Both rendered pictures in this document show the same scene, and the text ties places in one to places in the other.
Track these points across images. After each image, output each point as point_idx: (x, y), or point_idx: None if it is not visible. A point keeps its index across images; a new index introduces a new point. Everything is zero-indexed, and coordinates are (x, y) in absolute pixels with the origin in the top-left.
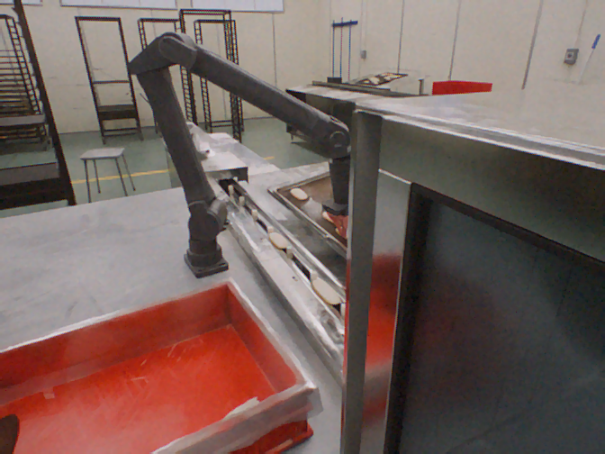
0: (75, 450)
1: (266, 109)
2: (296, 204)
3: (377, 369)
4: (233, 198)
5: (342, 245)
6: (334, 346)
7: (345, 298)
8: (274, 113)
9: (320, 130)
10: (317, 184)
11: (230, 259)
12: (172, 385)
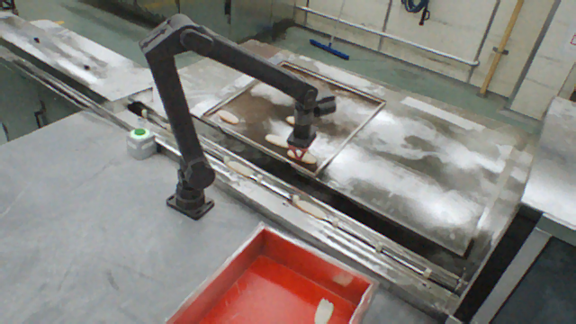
0: None
1: (259, 78)
2: (232, 128)
3: (508, 283)
4: (156, 125)
5: (302, 167)
6: (349, 250)
7: (327, 211)
8: (265, 80)
9: (299, 90)
10: (237, 103)
11: (207, 194)
12: (263, 311)
